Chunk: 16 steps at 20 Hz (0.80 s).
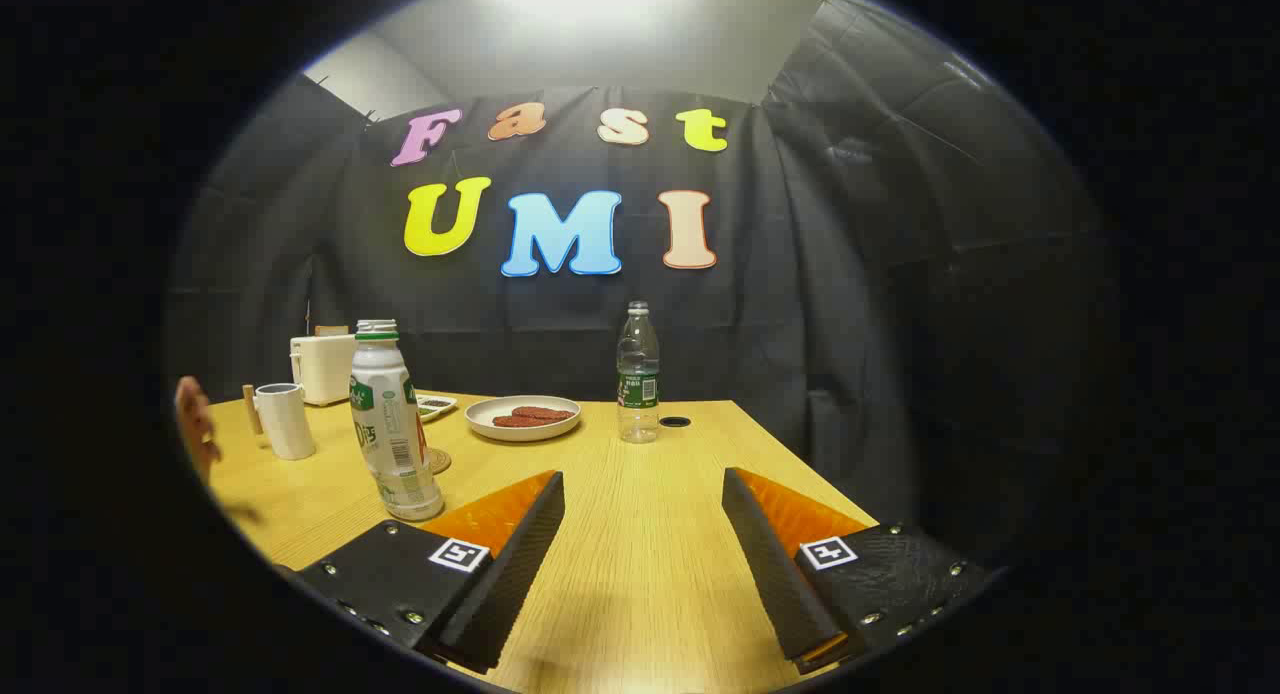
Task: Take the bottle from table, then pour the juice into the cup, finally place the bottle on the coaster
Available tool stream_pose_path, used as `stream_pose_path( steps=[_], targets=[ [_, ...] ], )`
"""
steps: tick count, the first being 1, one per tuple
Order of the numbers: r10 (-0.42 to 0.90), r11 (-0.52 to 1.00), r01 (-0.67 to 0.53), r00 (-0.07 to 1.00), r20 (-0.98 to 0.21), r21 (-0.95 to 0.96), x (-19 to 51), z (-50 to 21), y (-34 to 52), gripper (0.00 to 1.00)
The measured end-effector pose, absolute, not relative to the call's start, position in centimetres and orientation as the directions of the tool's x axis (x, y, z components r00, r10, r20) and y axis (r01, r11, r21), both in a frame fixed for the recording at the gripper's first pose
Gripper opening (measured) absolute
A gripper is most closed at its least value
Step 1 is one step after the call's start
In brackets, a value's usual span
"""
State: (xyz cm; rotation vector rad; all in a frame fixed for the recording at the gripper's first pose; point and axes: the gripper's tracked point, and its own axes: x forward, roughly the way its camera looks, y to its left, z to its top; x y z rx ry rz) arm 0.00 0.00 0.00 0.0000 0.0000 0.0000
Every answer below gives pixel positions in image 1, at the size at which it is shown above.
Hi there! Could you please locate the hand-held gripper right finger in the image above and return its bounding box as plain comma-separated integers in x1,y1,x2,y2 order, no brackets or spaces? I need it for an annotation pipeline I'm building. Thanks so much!
722,467,991,675

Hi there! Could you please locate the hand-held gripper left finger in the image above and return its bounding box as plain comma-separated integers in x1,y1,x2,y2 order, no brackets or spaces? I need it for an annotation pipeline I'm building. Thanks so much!
298,470,566,675

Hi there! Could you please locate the white juice bottle green label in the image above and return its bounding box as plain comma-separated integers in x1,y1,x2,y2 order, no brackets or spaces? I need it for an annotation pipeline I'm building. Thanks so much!
349,320,445,522

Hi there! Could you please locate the white cup wooden handle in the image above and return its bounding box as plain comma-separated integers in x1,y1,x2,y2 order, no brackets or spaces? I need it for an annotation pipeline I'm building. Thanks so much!
242,382,317,461

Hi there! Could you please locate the clear plastic water bottle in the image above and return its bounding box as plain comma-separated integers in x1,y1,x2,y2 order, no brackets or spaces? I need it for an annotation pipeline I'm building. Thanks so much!
616,301,661,444

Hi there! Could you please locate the wooden table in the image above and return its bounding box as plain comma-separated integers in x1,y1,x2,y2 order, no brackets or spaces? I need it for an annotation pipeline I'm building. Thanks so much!
205,389,881,694

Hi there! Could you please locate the white round plate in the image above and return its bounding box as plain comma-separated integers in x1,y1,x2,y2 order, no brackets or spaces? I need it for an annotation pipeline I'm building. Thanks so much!
465,395,582,443

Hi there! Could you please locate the cream toaster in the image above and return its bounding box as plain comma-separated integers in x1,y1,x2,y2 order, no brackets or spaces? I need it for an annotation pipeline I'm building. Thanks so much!
290,332,358,407

